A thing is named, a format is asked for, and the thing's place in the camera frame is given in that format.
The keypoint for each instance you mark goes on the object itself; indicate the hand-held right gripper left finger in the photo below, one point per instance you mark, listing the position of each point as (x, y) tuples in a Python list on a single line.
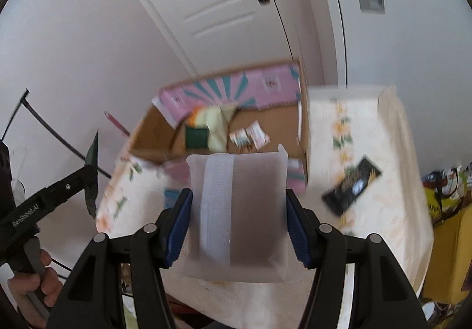
[(180, 227)]

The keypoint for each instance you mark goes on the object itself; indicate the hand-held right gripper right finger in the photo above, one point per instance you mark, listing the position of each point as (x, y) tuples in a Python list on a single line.
[(297, 229)]

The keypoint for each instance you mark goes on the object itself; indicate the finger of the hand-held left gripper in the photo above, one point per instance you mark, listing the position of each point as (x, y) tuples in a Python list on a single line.
[(68, 185)]

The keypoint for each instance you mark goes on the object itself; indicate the dark green snack packet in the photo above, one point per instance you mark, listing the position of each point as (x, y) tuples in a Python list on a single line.
[(195, 137), (92, 181)]

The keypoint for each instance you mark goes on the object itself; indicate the waffle snack packet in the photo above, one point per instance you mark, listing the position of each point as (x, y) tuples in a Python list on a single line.
[(250, 211)]

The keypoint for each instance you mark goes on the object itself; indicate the small blue white packet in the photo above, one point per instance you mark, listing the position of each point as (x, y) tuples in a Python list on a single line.
[(239, 138), (258, 134)]

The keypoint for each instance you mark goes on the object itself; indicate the orange and cream snack packet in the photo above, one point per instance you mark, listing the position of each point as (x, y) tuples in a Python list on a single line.
[(217, 126)]

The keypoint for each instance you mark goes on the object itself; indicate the cardboard box with pink lining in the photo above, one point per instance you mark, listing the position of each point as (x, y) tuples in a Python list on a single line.
[(269, 119)]

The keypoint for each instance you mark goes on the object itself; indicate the person's left hand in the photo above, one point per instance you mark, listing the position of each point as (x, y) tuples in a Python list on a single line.
[(49, 283)]

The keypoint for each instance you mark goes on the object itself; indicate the small black snack packet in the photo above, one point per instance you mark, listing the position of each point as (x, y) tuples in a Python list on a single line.
[(350, 185)]

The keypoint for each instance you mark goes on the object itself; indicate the black curved clothes rack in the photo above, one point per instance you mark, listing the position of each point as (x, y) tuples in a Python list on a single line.
[(40, 119)]

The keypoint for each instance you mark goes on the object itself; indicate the pink plastic tool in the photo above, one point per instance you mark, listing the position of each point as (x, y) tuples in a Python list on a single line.
[(116, 124)]

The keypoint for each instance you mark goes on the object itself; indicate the floral tablecloth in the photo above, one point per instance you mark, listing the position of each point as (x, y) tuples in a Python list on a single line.
[(379, 130)]

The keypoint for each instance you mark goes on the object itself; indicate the pile of colourful bags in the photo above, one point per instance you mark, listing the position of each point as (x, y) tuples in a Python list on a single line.
[(444, 187)]

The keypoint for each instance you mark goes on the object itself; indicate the yellow cardboard box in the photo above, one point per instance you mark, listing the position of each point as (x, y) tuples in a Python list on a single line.
[(450, 251)]

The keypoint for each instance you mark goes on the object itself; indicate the white wardrobe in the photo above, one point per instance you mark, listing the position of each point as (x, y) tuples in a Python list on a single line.
[(405, 49)]

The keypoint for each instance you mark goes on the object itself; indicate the white panelled door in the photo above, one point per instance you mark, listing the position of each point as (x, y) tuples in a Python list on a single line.
[(206, 1)]

